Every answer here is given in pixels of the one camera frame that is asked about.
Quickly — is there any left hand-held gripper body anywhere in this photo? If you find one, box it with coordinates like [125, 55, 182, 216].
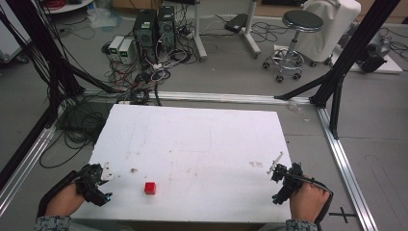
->
[75, 163, 114, 207]

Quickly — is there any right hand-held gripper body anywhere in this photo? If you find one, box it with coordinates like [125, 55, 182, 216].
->
[270, 162, 305, 206]

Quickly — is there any red cube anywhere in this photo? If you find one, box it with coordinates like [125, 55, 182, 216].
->
[143, 181, 158, 195]

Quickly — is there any person's right hand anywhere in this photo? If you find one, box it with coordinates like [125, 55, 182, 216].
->
[289, 183, 331, 223]

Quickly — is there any person's left hand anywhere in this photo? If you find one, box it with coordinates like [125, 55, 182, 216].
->
[44, 182, 87, 218]

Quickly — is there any white power supply box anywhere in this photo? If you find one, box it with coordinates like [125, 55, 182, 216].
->
[117, 38, 136, 65]
[108, 35, 126, 62]

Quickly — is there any white desk leg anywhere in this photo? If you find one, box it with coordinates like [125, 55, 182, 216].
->
[191, 0, 209, 63]
[242, 0, 263, 60]

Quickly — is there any large black computer tower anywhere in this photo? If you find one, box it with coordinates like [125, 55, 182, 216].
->
[132, 9, 159, 64]

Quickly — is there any black device on floor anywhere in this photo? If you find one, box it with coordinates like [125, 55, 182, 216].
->
[356, 34, 394, 74]

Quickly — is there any black round stool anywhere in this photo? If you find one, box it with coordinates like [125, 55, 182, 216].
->
[262, 9, 325, 84]

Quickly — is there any black flat box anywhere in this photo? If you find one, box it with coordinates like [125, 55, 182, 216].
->
[223, 13, 249, 35]

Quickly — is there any white covered machine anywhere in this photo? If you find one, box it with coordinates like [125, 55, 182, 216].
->
[295, 0, 362, 64]

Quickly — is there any white floor board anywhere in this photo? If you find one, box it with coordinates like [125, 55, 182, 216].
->
[330, 47, 404, 75]

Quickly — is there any clear plastic bag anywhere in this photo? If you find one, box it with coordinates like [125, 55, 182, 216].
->
[86, 7, 123, 31]

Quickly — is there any slim black computer tower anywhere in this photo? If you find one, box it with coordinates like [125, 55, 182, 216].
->
[156, 5, 177, 52]

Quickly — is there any round white table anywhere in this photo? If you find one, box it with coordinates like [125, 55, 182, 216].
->
[40, 0, 96, 14]

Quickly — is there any coil of black cable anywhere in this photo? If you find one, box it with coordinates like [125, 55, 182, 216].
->
[38, 100, 116, 169]

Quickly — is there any aluminium floor rail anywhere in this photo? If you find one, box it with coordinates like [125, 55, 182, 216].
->
[0, 124, 58, 217]
[315, 106, 380, 231]
[84, 90, 313, 106]

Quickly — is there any tangle of floor cables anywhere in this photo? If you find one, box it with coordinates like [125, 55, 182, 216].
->
[100, 3, 200, 107]

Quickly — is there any black frame post with cables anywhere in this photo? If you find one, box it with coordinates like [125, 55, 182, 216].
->
[0, 0, 119, 193]

